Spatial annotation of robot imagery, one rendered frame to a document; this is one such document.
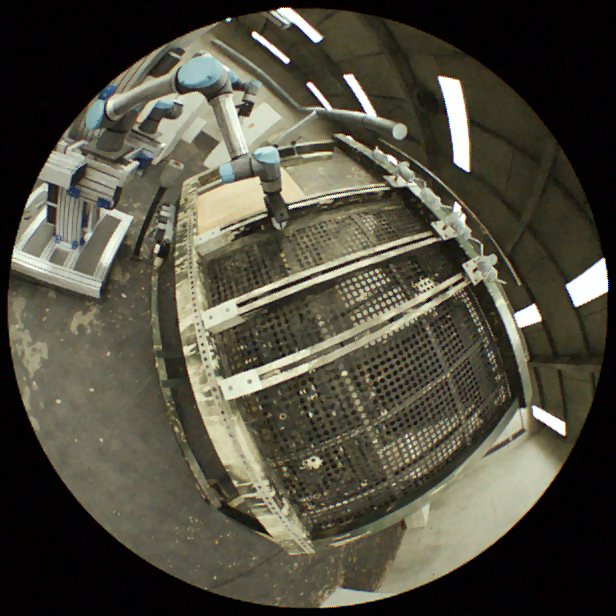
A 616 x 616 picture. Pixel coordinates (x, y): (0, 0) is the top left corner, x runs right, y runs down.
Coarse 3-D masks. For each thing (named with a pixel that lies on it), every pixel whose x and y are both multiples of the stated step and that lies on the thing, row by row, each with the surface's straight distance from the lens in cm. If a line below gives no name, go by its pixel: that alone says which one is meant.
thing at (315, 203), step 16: (384, 176) 113; (400, 176) 120; (336, 192) 94; (352, 192) 96; (368, 192) 100; (384, 192) 108; (304, 208) 86; (320, 208) 90; (224, 224) 86; (240, 224) 82; (256, 224) 83; (208, 240) 84; (224, 240) 85
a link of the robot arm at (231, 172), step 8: (240, 160) 66; (248, 160) 64; (224, 168) 65; (232, 168) 64; (240, 168) 64; (248, 168) 63; (224, 176) 65; (232, 176) 64; (240, 176) 64; (248, 176) 65
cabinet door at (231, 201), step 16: (288, 176) 118; (208, 192) 130; (224, 192) 121; (240, 192) 114; (256, 192) 109; (288, 192) 104; (208, 208) 114; (224, 208) 106; (240, 208) 101; (256, 208) 96; (208, 224) 101
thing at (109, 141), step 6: (108, 132) 106; (114, 132) 105; (120, 132) 105; (102, 138) 107; (108, 138) 105; (114, 138) 105; (120, 138) 107; (96, 144) 110; (102, 144) 106; (108, 144) 105; (114, 144) 107; (120, 144) 108; (102, 150) 106; (108, 150) 106; (114, 150) 107
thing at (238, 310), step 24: (456, 216) 89; (408, 240) 82; (432, 240) 91; (336, 264) 63; (360, 264) 65; (384, 264) 75; (264, 288) 60; (288, 288) 59; (312, 288) 61; (216, 312) 63; (240, 312) 59; (264, 312) 64
